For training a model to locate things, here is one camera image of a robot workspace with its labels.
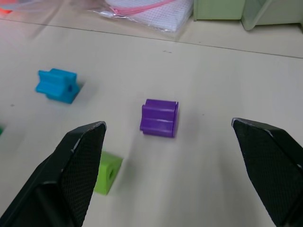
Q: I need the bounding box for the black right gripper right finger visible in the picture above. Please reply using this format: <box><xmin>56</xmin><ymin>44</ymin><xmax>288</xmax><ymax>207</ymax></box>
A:
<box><xmin>231</xmin><ymin>117</ymin><xmax>303</xmax><ymax>227</ymax></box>

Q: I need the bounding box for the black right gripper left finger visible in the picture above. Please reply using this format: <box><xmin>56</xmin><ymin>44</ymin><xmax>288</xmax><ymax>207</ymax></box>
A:
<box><xmin>0</xmin><ymin>121</ymin><xmax>107</xmax><ymax>227</ymax></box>

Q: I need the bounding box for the light green plastic block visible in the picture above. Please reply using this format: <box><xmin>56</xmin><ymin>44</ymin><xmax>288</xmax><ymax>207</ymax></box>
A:
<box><xmin>93</xmin><ymin>151</ymin><xmax>124</xmax><ymax>196</ymax></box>

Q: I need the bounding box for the blue plastic block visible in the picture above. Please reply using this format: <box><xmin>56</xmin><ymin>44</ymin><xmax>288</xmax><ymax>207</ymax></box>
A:
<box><xmin>35</xmin><ymin>68</ymin><xmax>80</xmax><ymax>105</ymax></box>

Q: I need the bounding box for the purple plastic block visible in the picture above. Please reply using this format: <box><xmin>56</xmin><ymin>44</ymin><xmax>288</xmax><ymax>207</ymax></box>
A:
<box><xmin>139</xmin><ymin>98</ymin><xmax>179</xmax><ymax>139</ymax></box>

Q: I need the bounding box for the clear plastic container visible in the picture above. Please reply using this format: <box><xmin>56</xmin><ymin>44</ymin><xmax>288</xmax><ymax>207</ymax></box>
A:
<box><xmin>241</xmin><ymin>0</ymin><xmax>303</xmax><ymax>31</ymax></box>

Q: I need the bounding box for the pale green storage box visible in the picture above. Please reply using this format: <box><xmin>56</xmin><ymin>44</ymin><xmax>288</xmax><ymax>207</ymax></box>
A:
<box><xmin>193</xmin><ymin>0</ymin><xmax>244</xmax><ymax>21</ymax></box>

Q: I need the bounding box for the white mesh bag pink zipper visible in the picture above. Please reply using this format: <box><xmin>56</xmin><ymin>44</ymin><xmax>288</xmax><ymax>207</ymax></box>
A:
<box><xmin>87</xmin><ymin>0</ymin><xmax>193</xmax><ymax>40</ymax></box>

